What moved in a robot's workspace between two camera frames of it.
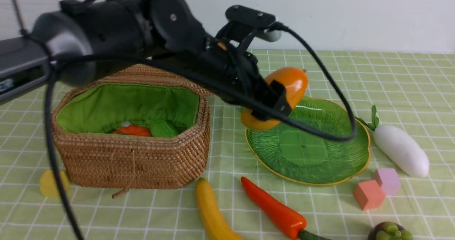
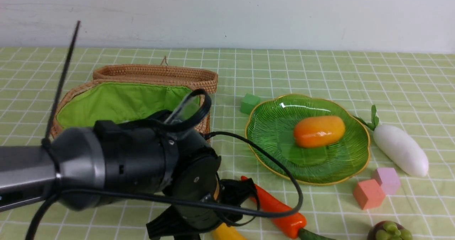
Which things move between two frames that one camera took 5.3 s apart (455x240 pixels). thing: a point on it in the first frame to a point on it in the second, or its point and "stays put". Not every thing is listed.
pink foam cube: [389, 179] stays put
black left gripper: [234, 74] to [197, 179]
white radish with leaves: [397, 146] stays put
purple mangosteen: [389, 230] stays put
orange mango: [295, 81] to [319, 131]
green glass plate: [305, 156] stays put
